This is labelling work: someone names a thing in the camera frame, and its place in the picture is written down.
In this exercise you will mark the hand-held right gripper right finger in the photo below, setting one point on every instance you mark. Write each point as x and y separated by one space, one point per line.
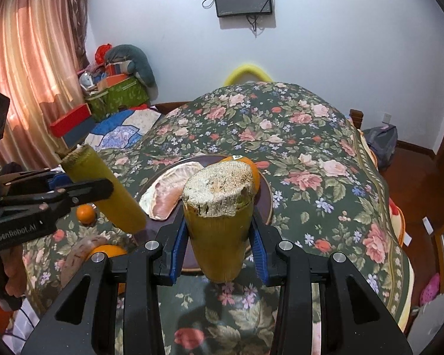
259 255

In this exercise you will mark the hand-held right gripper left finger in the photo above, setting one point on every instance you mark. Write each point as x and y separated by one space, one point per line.
178 255

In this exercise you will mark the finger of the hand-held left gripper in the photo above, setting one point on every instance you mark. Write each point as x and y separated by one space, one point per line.
57 181
81 190

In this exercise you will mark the slim sugarcane piece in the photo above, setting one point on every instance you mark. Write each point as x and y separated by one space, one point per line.
107 188

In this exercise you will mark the thick sugarcane piece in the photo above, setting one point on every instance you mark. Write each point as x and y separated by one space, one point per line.
218 229

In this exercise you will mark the dark purple plate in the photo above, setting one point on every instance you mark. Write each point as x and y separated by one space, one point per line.
264 199

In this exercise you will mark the small orange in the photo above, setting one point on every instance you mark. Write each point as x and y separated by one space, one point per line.
86 214

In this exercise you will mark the red box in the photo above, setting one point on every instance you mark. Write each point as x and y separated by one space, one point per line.
69 120

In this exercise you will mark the peeled pomelo segment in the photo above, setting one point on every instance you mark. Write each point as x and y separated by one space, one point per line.
170 192

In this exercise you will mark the large orange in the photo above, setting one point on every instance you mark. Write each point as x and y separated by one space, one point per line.
111 251

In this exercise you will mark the pinkish brown sweet potato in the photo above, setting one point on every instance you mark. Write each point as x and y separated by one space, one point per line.
76 259

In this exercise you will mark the blue white patchwork quilt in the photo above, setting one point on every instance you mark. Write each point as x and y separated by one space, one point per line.
125 129

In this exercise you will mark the orange with sticker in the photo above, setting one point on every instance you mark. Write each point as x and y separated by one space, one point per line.
252 173

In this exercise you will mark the green patterned box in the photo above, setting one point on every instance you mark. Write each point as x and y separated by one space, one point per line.
122 96

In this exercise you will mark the floral blanket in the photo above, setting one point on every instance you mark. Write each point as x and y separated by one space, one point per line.
299 155

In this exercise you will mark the orange box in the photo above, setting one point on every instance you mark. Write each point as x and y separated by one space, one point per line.
116 79

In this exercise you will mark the pink curtain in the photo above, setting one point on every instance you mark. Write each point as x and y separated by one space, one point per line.
33 51

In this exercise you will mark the red plastic bag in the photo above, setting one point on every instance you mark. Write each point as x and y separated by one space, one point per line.
101 53

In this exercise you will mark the grey plush toy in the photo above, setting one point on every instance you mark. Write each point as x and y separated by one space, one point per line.
137 59

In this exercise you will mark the grey backpack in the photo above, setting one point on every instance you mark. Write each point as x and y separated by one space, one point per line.
383 144

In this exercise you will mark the white paper slip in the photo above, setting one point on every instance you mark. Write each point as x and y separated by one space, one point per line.
427 226

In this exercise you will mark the pink slipper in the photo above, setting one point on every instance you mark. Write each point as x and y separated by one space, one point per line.
430 288

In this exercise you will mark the wooden bed post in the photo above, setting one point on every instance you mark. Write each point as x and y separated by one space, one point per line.
356 120

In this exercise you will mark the wall socket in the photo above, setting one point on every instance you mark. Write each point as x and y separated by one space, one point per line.
386 117

